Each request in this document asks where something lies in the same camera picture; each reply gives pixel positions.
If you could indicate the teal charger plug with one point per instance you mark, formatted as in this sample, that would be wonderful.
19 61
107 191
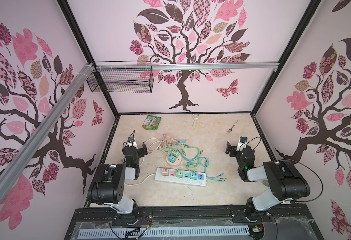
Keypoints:
171 158
194 176

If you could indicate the pink charger plug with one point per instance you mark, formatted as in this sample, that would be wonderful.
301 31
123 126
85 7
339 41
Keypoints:
164 172

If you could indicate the round pink socket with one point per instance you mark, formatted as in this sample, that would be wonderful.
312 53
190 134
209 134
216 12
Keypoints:
176 163

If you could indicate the back aluminium rail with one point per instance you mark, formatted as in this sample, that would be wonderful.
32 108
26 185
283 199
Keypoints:
168 67

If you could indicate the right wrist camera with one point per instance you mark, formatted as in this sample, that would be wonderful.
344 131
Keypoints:
242 142

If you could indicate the light green charger plug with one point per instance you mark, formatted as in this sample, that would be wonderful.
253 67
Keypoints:
175 153

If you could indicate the left aluminium rail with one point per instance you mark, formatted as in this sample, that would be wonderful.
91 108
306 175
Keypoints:
25 154

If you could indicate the white multicolour power strip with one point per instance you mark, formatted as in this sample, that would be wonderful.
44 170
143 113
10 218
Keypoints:
183 177

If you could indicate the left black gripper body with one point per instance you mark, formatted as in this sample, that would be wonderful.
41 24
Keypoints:
137 160

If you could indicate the green snack packet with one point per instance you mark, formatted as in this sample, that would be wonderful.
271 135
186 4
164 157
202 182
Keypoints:
151 122

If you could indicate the metal fork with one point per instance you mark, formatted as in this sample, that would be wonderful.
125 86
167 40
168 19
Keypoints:
231 128

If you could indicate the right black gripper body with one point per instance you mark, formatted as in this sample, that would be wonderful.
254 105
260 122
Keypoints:
238 157

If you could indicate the aluminium rail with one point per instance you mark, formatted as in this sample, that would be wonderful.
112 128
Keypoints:
25 154
168 67

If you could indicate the white vented cable duct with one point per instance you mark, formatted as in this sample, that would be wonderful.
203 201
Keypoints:
162 233

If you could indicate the black wire basket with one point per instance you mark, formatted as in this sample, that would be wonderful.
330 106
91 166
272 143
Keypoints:
122 77

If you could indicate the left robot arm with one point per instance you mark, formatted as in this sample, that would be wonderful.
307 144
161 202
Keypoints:
107 185

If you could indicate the cream vegetable peeler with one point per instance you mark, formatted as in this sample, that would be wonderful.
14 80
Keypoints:
195 118

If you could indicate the black front base frame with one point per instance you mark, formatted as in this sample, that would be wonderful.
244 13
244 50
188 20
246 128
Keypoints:
283 222

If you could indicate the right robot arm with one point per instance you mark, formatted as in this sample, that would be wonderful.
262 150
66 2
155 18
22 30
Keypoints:
285 181

